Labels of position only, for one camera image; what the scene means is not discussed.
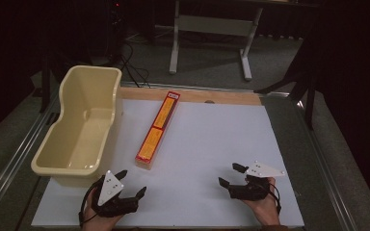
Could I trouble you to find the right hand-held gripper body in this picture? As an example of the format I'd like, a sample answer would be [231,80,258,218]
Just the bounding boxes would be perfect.
[227,160,286,202]

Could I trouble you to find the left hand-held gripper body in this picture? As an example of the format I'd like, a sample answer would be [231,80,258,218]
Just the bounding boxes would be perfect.
[90,169,141,218]

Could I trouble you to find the cream plastic tub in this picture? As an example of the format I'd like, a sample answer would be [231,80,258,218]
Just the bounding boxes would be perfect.
[30,64,123,189]

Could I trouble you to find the long red orange box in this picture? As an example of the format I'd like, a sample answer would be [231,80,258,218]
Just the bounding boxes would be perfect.
[135,90,181,170]

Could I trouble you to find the person's right hand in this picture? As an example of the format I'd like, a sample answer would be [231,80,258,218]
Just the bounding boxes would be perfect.
[242,176,281,227]

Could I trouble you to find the person's left hand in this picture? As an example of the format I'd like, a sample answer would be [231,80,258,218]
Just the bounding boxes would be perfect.
[81,187,123,231]

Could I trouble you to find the white sheet table cover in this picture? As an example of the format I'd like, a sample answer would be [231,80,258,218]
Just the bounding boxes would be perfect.
[31,98,305,229]

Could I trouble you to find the wooden board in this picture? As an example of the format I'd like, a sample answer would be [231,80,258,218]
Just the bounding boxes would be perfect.
[119,87,263,107]

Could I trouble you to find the black metal stand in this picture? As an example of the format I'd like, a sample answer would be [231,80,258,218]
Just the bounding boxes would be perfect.
[253,61,320,131]
[39,54,66,114]

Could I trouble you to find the dark device with red light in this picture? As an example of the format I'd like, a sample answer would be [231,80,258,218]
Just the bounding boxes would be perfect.
[108,0,127,62]

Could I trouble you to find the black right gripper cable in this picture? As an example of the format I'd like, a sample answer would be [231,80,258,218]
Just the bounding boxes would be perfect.
[268,183,283,216]

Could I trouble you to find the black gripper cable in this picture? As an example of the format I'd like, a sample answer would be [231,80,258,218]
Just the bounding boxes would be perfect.
[268,183,283,216]
[78,179,105,228]

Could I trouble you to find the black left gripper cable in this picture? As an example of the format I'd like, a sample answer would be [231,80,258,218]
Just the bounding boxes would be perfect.
[78,179,105,228]

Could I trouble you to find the metal rail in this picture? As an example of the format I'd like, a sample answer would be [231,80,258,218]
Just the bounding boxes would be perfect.
[293,97,358,231]
[120,81,291,96]
[0,92,61,225]

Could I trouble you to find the black floor cables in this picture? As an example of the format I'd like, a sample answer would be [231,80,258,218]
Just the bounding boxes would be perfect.
[118,38,152,89]

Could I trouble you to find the white metal desk frame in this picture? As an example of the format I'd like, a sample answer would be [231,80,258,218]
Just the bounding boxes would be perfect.
[169,0,265,82]

